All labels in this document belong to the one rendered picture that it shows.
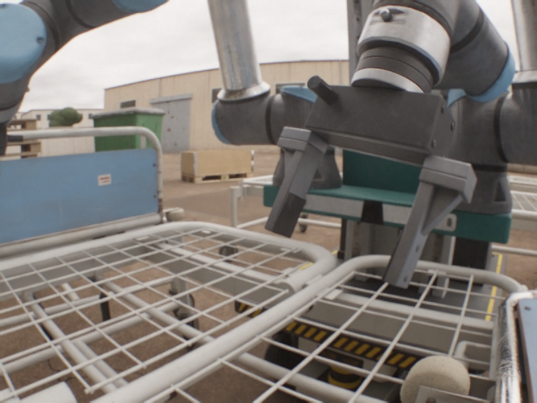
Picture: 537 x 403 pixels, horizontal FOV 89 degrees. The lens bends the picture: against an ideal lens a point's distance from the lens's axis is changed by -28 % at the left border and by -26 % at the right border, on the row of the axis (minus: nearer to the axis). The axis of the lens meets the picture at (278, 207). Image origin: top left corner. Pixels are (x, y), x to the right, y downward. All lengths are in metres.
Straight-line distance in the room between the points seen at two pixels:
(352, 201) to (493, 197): 0.34
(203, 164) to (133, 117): 1.57
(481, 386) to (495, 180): 0.51
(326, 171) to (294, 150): 0.57
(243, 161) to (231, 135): 5.70
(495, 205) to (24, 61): 0.81
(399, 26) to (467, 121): 0.46
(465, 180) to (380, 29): 0.16
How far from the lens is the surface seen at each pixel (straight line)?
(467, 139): 0.76
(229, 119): 0.99
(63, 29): 0.51
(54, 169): 0.91
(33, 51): 0.45
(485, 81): 0.46
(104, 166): 0.97
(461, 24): 0.41
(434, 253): 1.00
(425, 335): 0.65
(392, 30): 0.33
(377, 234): 1.10
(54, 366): 1.35
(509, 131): 0.71
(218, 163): 6.48
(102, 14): 0.46
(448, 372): 0.31
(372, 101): 0.31
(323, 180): 0.91
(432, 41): 0.33
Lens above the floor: 0.73
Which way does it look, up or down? 11 degrees down
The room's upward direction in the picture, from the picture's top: 1 degrees clockwise
